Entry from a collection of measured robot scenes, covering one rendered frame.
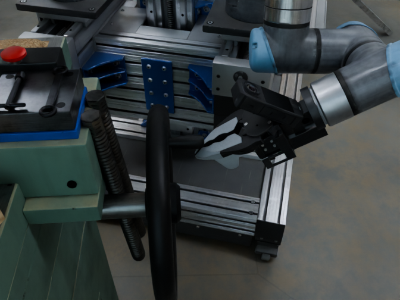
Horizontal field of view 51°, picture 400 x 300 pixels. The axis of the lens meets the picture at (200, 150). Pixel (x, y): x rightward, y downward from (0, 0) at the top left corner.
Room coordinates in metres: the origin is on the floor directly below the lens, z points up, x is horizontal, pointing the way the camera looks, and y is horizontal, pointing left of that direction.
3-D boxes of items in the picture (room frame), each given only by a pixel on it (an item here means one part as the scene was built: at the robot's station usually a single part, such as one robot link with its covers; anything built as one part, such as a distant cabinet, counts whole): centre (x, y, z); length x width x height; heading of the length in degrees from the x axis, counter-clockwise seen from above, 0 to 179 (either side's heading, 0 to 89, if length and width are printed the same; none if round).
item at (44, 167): (0.42, 0.20, 0.91); 0.15 x 0.14 x 0.09; 4
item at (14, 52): (0.45, 0.23, 1.02); 0.03 x 0.03 x 0.01
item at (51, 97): (0.40, 0.17, 1.00); 0.10 x 0.02 x 0.01; 4
